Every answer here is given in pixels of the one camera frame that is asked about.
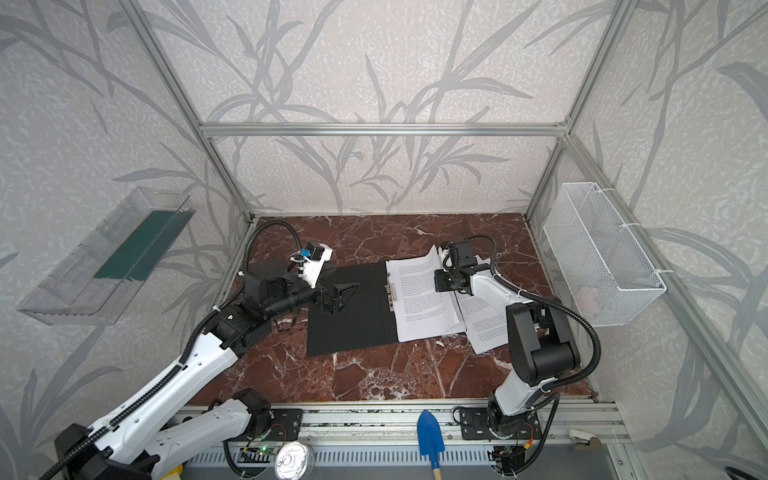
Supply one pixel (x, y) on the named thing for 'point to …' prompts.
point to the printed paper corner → (421, 311)
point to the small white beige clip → (582, 437)
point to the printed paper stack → (486, 327)
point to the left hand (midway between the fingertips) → (350, 270)
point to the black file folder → (364, 319)
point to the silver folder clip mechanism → (390, 292)
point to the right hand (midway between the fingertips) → (440, 270)
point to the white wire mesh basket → (604, 275)
